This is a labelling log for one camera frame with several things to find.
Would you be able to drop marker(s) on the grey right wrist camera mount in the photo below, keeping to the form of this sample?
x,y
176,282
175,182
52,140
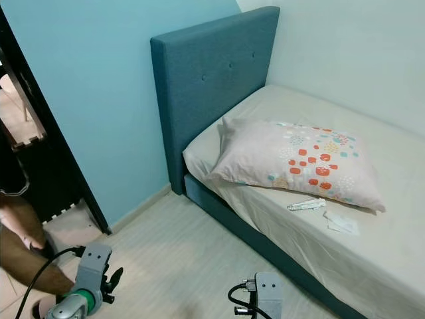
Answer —
x,y
269,296

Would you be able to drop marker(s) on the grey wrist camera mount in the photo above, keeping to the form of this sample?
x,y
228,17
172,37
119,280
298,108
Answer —
x,y
269,296
94,259

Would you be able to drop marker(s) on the white plastic chair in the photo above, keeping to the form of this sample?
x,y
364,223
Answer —
x,y
10,86

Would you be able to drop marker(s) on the person in black shorts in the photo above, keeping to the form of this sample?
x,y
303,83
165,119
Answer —
x,y
20,232

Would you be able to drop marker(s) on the crumpled white tissue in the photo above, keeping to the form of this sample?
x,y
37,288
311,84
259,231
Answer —
x,y
342,224

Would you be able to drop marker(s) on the blue fabric headboard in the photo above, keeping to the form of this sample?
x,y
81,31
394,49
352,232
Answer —
x,y
206,73

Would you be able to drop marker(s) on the mattress with beige sheet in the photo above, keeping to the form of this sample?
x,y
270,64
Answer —
x,y
372,266

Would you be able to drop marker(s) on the pink patterned pillow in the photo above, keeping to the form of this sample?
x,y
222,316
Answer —
x,y
265,156

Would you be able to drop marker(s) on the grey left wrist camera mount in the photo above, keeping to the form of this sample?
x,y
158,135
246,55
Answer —
x,y
94,259

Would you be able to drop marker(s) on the black door frame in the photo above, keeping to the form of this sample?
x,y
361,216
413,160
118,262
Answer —
x,y
50,136

